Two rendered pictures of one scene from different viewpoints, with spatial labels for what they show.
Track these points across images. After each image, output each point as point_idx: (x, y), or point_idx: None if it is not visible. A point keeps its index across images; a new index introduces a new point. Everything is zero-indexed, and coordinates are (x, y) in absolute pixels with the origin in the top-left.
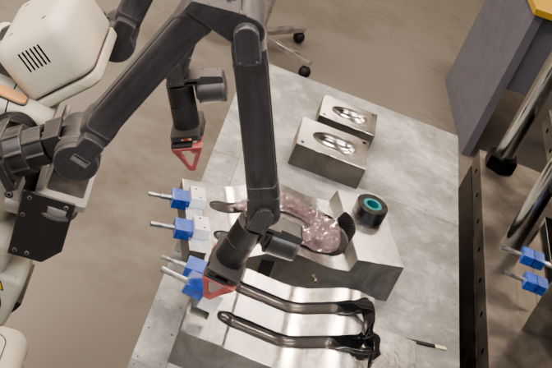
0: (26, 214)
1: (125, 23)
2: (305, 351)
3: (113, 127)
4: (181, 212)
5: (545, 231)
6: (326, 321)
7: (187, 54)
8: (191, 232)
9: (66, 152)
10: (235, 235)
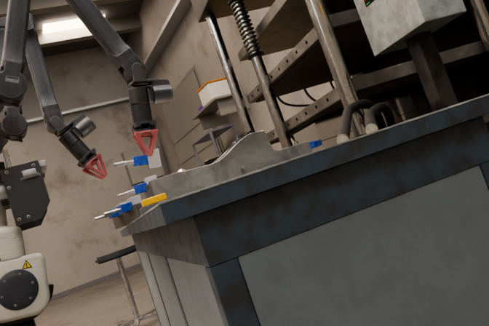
0: (12, 186)
1: (12, 107)
2: (225, 153)
3: (20, 54)
4: (121, 217)
5: (297, 134)
6: (225, 151)
7: (57, 108)
8: (130, 202)
9: (0, 77)
10: (133, 97)
